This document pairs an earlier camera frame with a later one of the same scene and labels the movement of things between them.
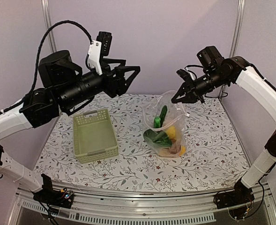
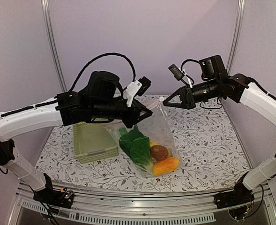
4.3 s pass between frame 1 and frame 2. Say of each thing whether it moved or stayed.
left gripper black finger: moved
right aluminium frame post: stayed
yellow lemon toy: moved
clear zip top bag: moved
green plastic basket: stayed
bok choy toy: moved
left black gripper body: moved
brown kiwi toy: moved
